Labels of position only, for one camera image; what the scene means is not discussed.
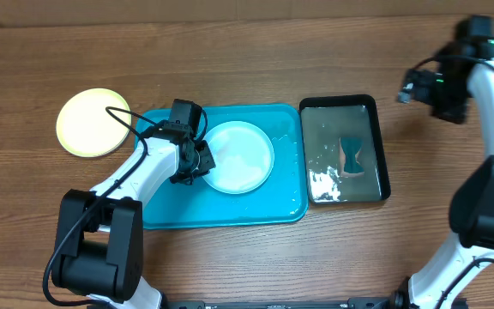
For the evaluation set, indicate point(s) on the teal plastic tray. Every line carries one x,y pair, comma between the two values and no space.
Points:
282,198

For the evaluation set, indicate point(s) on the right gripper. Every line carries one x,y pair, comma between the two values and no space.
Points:
421,86

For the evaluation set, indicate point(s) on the light blue plate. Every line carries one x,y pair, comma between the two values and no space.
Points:
243,156

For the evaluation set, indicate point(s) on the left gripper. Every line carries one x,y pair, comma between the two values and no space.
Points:
207,162

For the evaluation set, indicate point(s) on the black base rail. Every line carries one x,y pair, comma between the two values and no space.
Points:
352,303

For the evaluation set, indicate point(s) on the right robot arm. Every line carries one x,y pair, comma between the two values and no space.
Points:
465,72

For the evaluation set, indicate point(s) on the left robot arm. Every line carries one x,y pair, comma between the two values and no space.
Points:
98,256

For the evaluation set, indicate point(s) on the black water tray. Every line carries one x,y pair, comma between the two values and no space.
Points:
324,120

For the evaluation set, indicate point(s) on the yellow-green plate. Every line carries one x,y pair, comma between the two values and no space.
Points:
84,128

